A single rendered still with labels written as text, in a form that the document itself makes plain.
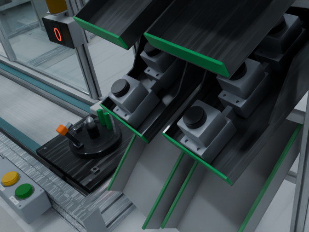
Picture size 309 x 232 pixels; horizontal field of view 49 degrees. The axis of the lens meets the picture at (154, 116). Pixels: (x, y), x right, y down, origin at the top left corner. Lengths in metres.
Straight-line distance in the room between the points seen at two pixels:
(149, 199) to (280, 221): 0.31
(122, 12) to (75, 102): 0.68
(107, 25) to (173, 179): 0.29
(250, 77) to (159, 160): 0.29
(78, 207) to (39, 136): 0.39
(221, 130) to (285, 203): 0.44
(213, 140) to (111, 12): 0.24
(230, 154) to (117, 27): 0.23
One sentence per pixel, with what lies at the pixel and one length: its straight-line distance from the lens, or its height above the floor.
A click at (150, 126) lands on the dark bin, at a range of 0.51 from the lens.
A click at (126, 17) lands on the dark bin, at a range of 0.49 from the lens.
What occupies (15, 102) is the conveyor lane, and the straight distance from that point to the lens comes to 1.35.
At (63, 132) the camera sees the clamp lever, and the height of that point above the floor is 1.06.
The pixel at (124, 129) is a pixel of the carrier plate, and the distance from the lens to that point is 0.93.
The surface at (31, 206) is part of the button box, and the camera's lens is 0.87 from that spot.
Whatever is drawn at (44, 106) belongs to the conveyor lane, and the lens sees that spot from 1.25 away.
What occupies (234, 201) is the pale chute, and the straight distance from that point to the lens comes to 0.60.
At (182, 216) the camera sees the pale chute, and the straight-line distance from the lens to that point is 0.65.
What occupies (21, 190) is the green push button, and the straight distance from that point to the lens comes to 0.87.
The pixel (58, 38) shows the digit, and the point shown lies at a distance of 1.00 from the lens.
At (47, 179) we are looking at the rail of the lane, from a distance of 0.89.
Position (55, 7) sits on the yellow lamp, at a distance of 0.96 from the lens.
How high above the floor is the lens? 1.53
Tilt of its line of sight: 36 degrees down
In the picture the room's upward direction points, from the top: 11 degrees counter-clockwise
